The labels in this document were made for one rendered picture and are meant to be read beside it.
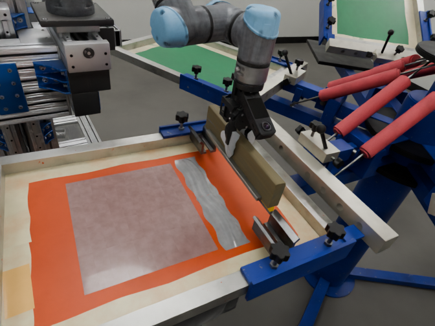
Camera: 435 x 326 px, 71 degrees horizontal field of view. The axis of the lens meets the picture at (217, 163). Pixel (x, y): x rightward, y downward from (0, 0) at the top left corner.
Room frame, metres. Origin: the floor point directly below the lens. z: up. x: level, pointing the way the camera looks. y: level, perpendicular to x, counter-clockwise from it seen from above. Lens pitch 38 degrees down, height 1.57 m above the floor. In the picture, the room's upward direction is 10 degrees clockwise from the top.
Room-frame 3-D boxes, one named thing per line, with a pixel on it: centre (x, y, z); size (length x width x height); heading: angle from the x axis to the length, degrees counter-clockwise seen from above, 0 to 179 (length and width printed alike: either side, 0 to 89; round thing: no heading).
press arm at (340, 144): (0.85, -0.35, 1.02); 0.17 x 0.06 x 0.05; 122
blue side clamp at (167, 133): (0.91, 0.07, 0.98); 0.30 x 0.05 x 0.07; 122
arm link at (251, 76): (0.68, -0.04, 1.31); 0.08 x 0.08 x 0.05
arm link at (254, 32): (0.68, -0.04, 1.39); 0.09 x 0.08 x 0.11; 46
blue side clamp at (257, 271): (0.44, -0.23, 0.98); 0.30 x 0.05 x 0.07; 122
